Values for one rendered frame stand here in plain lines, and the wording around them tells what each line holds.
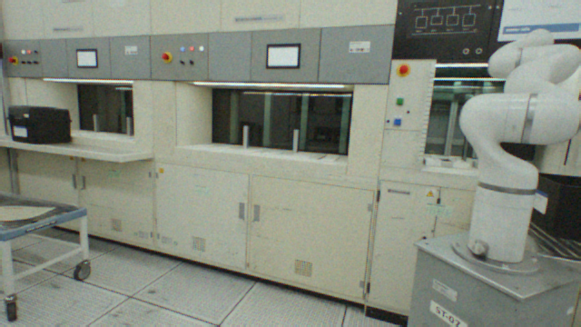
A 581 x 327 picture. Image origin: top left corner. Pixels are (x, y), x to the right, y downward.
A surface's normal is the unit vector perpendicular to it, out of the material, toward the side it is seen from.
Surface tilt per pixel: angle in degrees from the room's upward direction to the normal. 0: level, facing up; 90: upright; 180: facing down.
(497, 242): 90
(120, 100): 90
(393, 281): 90
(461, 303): 90
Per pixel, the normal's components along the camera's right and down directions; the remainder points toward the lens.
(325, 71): -0.33, 0.14
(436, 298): -0.90, 0.02
